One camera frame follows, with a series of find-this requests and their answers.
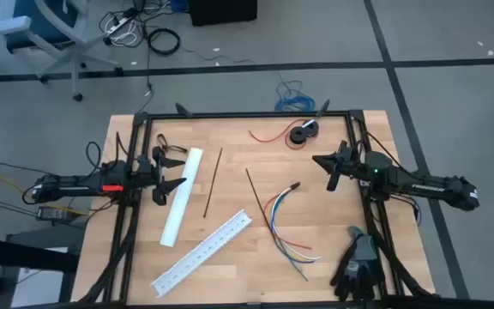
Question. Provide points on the gray office chair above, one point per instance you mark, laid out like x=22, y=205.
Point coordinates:
x=75, y=47

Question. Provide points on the gray and black work glove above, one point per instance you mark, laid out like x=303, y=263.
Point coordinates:
x=360, y=257

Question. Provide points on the safety glasses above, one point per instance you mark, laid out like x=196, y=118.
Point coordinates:
x=161, y=138

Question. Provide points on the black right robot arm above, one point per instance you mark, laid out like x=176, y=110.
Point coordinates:
x=427, y=187

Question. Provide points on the black spool with white label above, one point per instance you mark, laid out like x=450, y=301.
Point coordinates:
x=315, y=131

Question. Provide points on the black box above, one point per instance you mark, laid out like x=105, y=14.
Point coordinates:
x=221, y=13

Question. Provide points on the black power adapter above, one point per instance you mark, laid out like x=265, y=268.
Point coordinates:
x=52, y=213

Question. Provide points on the white power strip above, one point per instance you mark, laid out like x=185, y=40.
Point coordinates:
x=118, y=26

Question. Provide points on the black desk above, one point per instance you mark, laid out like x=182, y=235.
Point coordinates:
x=15, y=253

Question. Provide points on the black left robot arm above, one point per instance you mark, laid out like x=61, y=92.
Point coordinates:
x=71, y=186

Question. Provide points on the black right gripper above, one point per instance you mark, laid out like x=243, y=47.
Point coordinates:
x=350, y=163

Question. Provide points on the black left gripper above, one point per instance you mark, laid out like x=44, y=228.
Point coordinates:
x=144, y=173

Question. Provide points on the white flat duct cover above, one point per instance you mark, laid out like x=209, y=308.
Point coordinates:
x=182, y=197

